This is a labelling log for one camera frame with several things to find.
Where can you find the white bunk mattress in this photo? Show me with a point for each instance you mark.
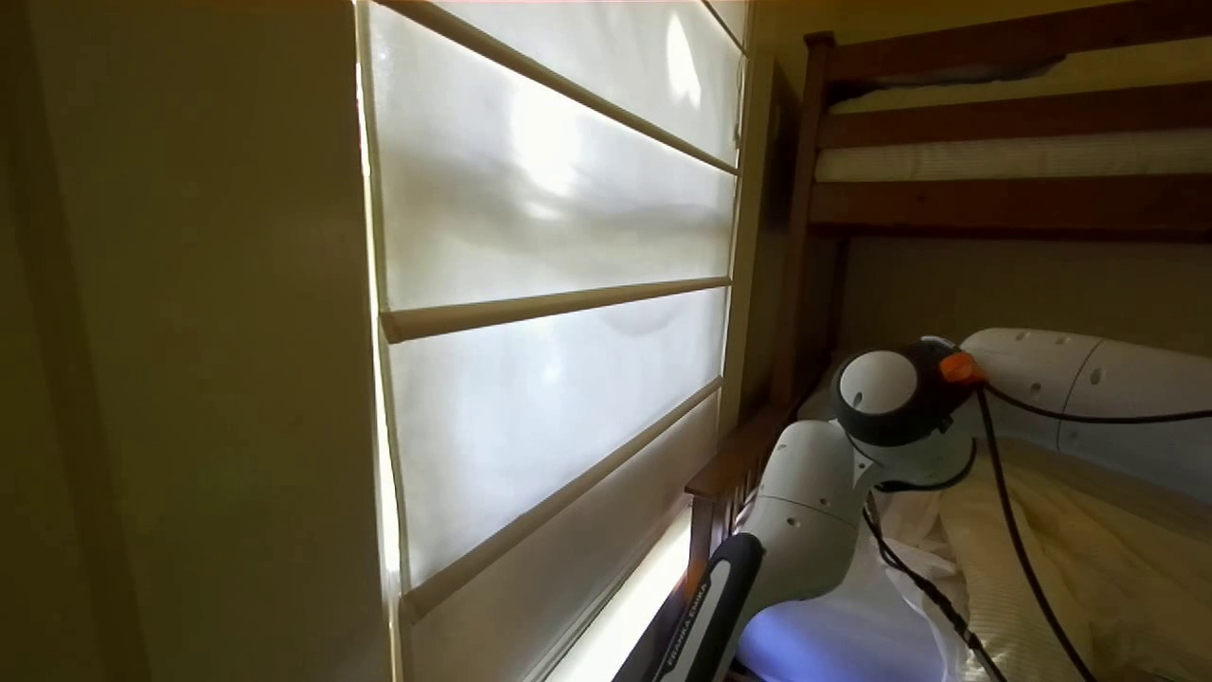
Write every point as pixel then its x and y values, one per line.
pixel 1008 153

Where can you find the white window frame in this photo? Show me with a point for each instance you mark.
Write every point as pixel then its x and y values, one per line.
pixel 632 607

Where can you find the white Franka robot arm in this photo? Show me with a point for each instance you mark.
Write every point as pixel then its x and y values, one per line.
pixel 809 505

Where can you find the brown wooden bunk bed frame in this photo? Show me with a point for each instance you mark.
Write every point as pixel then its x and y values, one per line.
pixel 809 176

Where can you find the white roman window blind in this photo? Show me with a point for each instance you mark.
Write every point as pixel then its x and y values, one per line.
pixel 543 191

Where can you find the white pillow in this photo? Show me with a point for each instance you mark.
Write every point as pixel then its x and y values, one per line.
pixel 873 632

